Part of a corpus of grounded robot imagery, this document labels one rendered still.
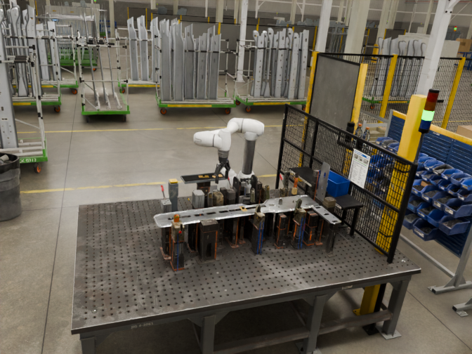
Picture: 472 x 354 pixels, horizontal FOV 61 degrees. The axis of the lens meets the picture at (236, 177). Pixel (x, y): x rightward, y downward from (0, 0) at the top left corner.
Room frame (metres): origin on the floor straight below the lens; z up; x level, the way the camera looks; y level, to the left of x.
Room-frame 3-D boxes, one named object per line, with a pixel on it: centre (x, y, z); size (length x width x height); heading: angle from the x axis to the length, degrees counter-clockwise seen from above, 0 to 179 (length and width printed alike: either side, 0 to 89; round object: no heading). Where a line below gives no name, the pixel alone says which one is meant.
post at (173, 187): (2.95, 0.51, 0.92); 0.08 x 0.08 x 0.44; 24
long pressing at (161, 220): (2.84, -0.06, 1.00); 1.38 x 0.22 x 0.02; 114
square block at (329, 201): (3.04, -0.81, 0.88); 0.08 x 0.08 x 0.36; 24
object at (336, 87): (5.38, -1.22, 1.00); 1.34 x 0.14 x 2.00; 20
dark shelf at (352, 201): (3.40, -0.81, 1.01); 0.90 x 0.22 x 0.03; 24
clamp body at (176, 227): (2.44, 0.38, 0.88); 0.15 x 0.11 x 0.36; 24
